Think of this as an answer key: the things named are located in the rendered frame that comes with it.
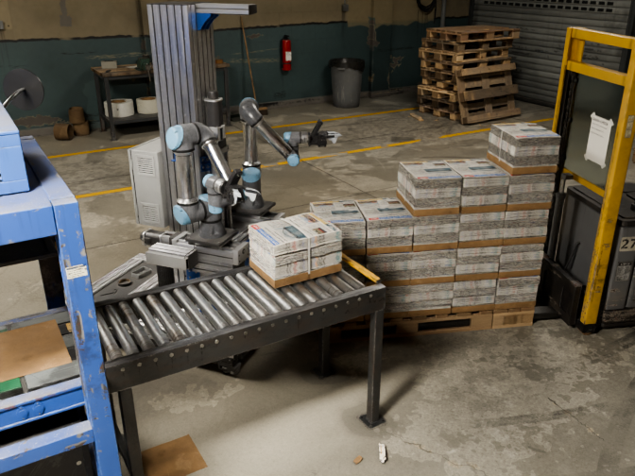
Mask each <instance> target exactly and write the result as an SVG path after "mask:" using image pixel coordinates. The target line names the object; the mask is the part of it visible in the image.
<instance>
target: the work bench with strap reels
mask: <svg viewBox="0 0 635 476"><path fill-rule="evenodd" d="M151 63H152V62H150V70H149V74H150V76H151V77H154V71H153V64H151ZM135 67H137V64H125V65H117V68H106V69H102V67H101V66H99V67H91V70H92V71H93V72H94V84H95V90H96V98H97V105H98V111H99V118H100V126H101V130H100V131H101V132H102V131H107V130H106V129H105V122H104V120H105V121H106V122H108V123H109V124H110V129H111V136H112V138H111V139H110V140H111V141H118V140H117V139H116V137H115V130H114V125H120V124H128V123H137V122H144V121H153V120H159V118H158V109H157V99H156V96H145V97H139V98H137V99H136V105H137V109H134V108H133V100H132V99H126V98H119V99H111V94H110V86H109V80H116V79H127V78H137V77H149V75H148V71H138V70H136V69H135ZM228 67H230V65H229V64H228V63H226V62H223V63H216V64H215V71H223V72H224V89H225V105H226V107H225V106H223V105H222V110H223V112H226V121H227V125H225V126H227V127H228V126H232V125H231V113H230V96H229V79H228ZM137 68H138V67H137ZM107 70H111V71H110V72H108V73H106V71H107ZM98 77H100V78H102V79H104V85H105V93H106V101H104V109H105V112H103V108H102V101H101V94H100V87H99V80H98ZM108 117H109V118H108Z"/></svg>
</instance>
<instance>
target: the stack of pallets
mask: <svg viewBox="0 0 635 476"><path fill-rule="evenodd" d="M426 31H427V33H426V38H421V40H422V46H421V48H419V58H420V60H421V65H420V68H421V70H420V75H421V76H422V84H421V85H418V96H417V98H418V100H417V103H418V104H419V106H420V110H419V112H422V113H425V112H430V111H433V112H434V114H433V116H436V117H442V116H448V115H450V120H452V121H457V120H460V112H459V108H458V106H459V103H458V101H457V89H456V86H457V85H456V80H455V70H460V69H467V68H474V67H482V66H491V65H498V64H495V62H494V61H495V60H500V61H501V64H506V63H510V61H511V57H508V48H510V47H512V41H513V39H519V35H520V28H509V27H503V26H495V25H464V26H447V27H432V28H426ZM504 31H508V37H503V36H504ZM438 33H440V36H438ZM496 41H502V46H496ZM433 43H437V44H435V45H433ZM493 50H498V53H497V55H492V54H491V51H493ZM429 53H434V55H429ZM431 62H434V63H435V64H431ZM431 72H435V73H431ZM432 80H433V81H436V82H432ZM428 91H430V92H428ZM427 99H428V100H427Z"/></svg>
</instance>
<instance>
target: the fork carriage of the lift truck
mask: <svg viewBox="0 0 635 476"><path fill-rule="evenodd" d="M541 262H542V264H541V274H540V275H539V276H540V277H541V280H540V283H539V284H538V291H537V292H538V293H539V294H540V295H541V299H542V300H543V301H544V302H545V303H546V304H547V305H548V306H552V307H553V308H554V309H555V310H556V311H557V312H558V316H559V317H560V318H561V319H562V320H563V321H564V322H565V323H566V324H567V325H568V326H570V325H575V321H576V316H577V311H578V305H579V300H580V296H581V290H582V284H581V283H580V282H579V281H577V280H576V279H575V278H574V277H573V276H571V275H570V274H569V273H568V272H567V271H566V270H564V269H563V268H562V267H561V266H560V265H559V264H557V263H556V262H555V261H554V260H553V259H551V258H550V257H549V256H548V255H547V254H546V253H544V252H543V258H542V260H541Z"/></svg>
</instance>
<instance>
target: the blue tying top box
mask: <svg viewBox="0 0 635 476"><path fill-rule="evenodd" d="M19 133H20V131H19V129H18V128H17V127H16V126H15V124H14V122H13V121H12V119H11V118H10V116H9V114H8V112H7V111H6V109H5V108H4V106H3V104H2V103H1V101H0V195H7V194H13V193H20V192H25V191H29V190H30V189H29V184H28V179H27V173H26V164H25V159H24V154H23V149H22V144H21V139H20V135H19Z"/></svg>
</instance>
